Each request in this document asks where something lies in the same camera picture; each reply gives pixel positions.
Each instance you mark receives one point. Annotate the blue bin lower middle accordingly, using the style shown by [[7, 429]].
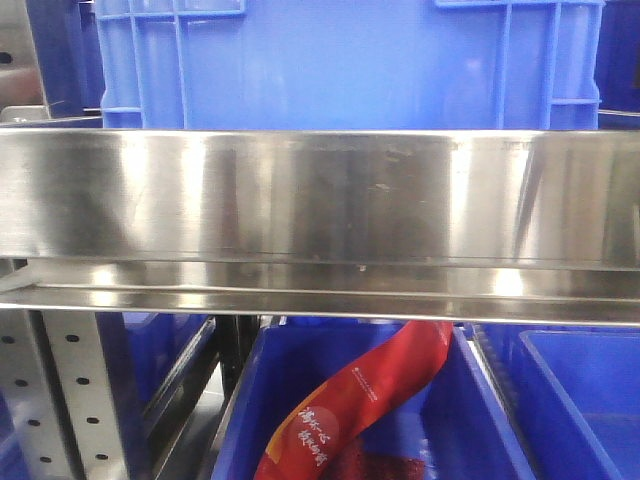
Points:
[[452, 429]]

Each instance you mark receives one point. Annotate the blue bin right front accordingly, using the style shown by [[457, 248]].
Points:
[[337, 65]]

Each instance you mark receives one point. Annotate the stainless steel shelf rail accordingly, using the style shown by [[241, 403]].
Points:
[[490, 226]]

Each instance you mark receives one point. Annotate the blue bin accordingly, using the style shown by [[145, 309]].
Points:
[[452, 429], [337, 65], [573, 396]]

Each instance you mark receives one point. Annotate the red snack bag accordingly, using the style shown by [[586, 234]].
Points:
[[333, 415]]

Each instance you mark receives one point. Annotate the perforated steel upright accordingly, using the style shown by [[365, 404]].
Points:
[[68, 380]]

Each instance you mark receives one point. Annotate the blue bin lower right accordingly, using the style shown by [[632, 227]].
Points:
[[573, 396]]

